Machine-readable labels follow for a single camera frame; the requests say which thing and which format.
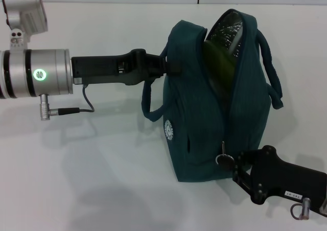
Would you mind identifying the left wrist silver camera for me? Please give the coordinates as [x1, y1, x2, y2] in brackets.
[1, 0, 49, 51]

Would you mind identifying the left gripper grey cable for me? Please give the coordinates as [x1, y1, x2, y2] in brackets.
[39, 84, 96, 121]

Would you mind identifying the green cucumber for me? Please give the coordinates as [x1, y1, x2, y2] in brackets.
[203, 40, 238, 88]

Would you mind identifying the dark teal insulated lunch bag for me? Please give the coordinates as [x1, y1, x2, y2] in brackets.
[142, 9, 284, 183]

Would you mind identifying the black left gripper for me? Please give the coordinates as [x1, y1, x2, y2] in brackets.
[71, 48, 183, 86]

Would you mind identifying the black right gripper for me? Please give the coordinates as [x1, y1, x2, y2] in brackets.
[217, 145, 327, 211]

